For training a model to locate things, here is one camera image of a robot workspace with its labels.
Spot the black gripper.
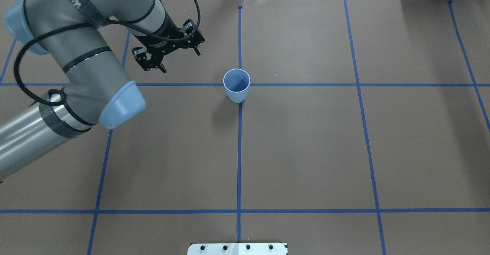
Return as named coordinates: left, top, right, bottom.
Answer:
left=132, top=16, right=188, bottom=73

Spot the blue plastic cup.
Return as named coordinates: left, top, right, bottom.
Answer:
left=223, top=68, right=251, bottom=103

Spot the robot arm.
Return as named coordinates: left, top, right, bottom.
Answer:
left=1, top=0, right=200, bottom=180

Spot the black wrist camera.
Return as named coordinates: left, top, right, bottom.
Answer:
left=179, top=19, right=205, bottom=56

